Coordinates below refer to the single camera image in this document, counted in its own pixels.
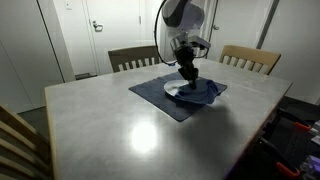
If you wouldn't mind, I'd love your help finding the orange clamp handle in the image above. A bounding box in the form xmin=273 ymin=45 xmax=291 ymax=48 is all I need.
xmin=294 ymin=121 xmax=313 ymax=133
xmin=275 ymin=161 xmax=301 ymax=178

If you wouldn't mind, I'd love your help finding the light wooden chair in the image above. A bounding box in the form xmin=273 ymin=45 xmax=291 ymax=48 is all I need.
xmin=218 ymin=44 xmax=282 ymax=76

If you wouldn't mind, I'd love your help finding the silver lever door handle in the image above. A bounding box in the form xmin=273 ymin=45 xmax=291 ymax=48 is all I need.
xmin=91 ymin=20 xmax=104 ymax=33

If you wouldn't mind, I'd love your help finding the blue cloth towel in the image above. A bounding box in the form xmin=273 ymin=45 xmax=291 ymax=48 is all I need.
xmin=173 ymin=78 xmax=221 ymax=106

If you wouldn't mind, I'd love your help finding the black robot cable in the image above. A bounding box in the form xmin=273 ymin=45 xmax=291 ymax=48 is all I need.
xmin=153 ymin=0 xmax=178 ymax=66

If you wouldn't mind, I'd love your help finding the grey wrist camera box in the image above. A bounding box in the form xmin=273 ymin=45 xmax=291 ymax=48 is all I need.
xmin=191 ymin=35 xmax=212 ymax=51

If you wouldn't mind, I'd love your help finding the white door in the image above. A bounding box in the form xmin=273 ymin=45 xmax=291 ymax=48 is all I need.
xmin=205 ymin=0 xmax=272 ymax=63
xmin=82 ymin=0 xmax=144 ymax=76

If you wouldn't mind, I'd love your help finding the dark brown wooden chair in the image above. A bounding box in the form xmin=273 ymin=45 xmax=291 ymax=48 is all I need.
xmin=107 ymin=44 xmax=161 ymax=73

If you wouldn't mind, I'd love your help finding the slatted wooden chair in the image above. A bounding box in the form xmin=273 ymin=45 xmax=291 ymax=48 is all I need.
xmin=0 ymin=102 xmax=55 ymax=180

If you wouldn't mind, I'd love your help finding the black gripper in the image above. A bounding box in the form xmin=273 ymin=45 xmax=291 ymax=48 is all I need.
xmin=172 ymin=44 xmax=200 ymax=91

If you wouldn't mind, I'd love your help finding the white round plate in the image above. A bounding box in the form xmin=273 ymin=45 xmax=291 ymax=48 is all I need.
xmin=163 ymin=79 xmax=210 ymax=99

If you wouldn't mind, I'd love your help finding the dark blue placemat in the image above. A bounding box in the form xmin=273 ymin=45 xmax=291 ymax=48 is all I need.
xmin=128 ymin=71 xmax=228 ymax=123

